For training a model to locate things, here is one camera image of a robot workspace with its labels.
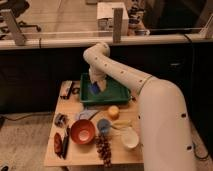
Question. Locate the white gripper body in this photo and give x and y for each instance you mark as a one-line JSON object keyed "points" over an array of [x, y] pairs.
{"points": [[97, 76]]}

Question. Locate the blue sponge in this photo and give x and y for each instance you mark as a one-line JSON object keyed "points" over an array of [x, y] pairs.
{"points": [[94, 88]]}

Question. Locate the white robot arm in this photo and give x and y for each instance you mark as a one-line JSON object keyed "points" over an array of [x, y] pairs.
{"points": [[164, 121]]}

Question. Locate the green plastic tray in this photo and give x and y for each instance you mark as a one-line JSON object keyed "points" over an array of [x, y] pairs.
{"points": [[115, 93]]}

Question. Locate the black rectangular object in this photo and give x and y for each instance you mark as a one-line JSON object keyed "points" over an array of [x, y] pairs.
{"points": [[66, 88]]}

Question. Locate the orange fruit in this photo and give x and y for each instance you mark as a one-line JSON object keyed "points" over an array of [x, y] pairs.
{"points": [[113, 112]]}

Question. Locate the blue cup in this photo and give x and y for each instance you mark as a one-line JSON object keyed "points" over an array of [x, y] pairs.
{"points": [[103, 126]]}

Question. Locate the banana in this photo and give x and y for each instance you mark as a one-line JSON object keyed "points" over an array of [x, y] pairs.
{"points": [[120, 124]]}

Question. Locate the red bowl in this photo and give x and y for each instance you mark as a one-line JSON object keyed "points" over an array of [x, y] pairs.
{"points": [[82, 131]]}

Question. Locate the small grey toy object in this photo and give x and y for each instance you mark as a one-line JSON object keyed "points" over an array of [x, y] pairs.
{"points": [[60, 120]]}

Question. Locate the bunch of dark grapes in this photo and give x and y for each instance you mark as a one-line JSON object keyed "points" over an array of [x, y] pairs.
{"points": [[103, 149]]}

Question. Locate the cardboard box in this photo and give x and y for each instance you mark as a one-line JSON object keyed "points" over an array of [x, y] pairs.
{"points": [[105, 11]]}

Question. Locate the black utensil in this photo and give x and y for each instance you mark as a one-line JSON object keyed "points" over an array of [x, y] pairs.
{"points": [[65, 143]]}

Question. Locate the office chair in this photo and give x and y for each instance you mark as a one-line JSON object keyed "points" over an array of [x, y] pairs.
{"points": [[18, 7]]}

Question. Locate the wooden post centre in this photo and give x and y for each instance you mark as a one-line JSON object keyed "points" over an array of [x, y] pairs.
{"points": [[117, 24]]}

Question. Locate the wooden post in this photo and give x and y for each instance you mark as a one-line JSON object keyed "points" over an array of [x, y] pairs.
{"points": [[117, 24], [13, 27]]}

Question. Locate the wooden post left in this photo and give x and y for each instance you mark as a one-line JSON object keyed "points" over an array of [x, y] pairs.
{"points": [[13, 27]]}

